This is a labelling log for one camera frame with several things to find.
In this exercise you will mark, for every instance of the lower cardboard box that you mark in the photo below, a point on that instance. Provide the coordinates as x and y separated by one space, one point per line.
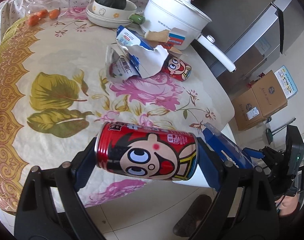
247 111

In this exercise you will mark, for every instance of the orange tangerine right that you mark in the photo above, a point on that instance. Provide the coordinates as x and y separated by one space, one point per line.
54 14

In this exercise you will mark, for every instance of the orange tangerine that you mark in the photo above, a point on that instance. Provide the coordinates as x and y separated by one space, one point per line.
54 14
43 14
32 20

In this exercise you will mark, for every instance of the torn brown cardboard box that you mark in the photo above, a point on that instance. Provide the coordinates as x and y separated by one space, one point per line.
168 39

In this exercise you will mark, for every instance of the orange tangerine left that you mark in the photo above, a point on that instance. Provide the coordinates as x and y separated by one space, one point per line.
32 20

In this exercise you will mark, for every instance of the upper cardboard box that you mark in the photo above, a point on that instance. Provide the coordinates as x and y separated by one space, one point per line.
269 94

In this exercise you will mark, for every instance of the grey refrigerator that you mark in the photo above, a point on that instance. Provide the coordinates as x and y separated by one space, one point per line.
247 31

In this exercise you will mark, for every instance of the dark blue box in bin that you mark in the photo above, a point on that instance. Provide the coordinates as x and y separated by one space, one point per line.
225 148

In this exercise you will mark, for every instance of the person right hand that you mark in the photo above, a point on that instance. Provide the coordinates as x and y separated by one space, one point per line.
287 205

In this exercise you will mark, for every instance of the glass jar with wooden lid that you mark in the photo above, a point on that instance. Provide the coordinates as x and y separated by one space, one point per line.
34 6

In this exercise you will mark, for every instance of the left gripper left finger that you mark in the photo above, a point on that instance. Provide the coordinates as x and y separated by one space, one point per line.
49 206

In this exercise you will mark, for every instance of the orange tangerine middle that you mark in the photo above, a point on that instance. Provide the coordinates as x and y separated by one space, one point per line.
43 14

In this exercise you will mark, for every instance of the cream bowl with green handle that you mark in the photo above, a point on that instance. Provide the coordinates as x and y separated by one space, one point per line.
128 14

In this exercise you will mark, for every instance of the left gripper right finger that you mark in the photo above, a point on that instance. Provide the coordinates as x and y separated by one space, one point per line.
243 207

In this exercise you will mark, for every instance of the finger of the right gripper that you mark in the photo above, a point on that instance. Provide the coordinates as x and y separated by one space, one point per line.
249 152

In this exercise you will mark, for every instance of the torn blue white milk carton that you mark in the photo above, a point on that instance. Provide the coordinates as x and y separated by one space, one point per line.
147 61

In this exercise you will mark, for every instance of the blue white printed box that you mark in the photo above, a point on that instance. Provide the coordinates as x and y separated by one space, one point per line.
286 82

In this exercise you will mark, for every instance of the white electric cooking pot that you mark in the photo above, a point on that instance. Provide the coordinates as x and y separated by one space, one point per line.
163 15

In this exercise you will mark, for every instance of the red cartoon drink can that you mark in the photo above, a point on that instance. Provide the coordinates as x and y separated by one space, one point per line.
146 152

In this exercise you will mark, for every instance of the floral tablecloth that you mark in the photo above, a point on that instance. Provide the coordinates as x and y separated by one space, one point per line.
55 96

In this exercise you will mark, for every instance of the dark shoe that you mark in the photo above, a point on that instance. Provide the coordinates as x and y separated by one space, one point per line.
193 217

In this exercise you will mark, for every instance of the silver nut snack bag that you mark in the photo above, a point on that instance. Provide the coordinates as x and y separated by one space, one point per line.
118 66

